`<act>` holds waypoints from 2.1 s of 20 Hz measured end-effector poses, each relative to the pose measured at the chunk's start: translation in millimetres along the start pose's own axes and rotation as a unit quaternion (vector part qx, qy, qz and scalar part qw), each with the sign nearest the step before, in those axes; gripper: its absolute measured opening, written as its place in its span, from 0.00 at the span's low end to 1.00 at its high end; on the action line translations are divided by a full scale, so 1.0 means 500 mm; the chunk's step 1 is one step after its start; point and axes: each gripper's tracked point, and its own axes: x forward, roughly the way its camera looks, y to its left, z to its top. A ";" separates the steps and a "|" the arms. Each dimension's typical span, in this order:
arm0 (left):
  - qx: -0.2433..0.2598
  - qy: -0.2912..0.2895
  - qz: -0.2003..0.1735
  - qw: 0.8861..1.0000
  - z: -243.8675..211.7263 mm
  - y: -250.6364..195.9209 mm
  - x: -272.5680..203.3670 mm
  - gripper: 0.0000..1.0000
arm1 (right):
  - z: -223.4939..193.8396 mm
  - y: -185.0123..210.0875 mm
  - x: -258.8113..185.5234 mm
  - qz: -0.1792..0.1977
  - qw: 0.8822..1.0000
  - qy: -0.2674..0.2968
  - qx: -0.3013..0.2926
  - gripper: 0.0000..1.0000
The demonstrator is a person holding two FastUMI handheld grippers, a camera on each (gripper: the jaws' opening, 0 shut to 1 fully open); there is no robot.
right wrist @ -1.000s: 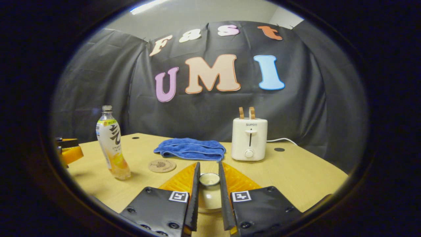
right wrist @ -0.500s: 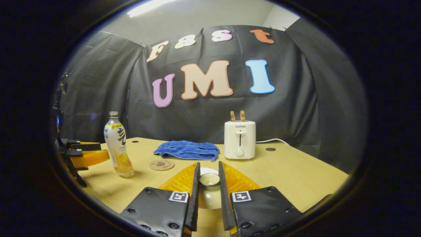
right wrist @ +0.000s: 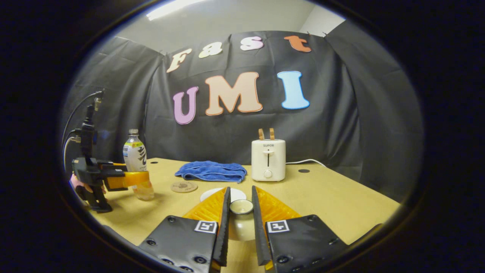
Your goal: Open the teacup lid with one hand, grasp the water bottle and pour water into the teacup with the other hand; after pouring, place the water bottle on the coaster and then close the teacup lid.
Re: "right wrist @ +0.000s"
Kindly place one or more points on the round brown coaster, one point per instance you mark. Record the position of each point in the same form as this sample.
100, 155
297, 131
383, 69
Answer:
184, 187

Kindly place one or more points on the cream teacup lid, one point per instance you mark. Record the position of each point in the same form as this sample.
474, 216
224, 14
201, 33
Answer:
241, 227

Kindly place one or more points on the blue folded towel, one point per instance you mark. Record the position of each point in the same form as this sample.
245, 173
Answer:
212, 170

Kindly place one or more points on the clear plastic water bottle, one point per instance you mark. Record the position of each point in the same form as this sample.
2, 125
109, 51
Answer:
134, 155

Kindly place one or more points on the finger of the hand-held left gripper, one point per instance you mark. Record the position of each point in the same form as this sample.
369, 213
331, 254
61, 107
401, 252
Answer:
113, 166
129, 179

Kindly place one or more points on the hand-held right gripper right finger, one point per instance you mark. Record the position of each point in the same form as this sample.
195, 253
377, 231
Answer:
257, 227

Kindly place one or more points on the cream ceramic teacup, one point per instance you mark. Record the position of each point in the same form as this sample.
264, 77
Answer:
209, 195

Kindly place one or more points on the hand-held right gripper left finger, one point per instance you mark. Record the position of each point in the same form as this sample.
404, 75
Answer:
225, 227

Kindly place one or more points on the black backdrop cloth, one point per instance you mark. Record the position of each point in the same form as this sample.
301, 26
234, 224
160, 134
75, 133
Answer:
341, 113

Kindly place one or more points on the toast bread slice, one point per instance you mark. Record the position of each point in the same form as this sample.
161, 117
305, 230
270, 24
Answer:
261, 134
272, 133

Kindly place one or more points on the white toaster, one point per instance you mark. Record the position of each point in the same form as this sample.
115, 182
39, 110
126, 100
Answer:
268, 159

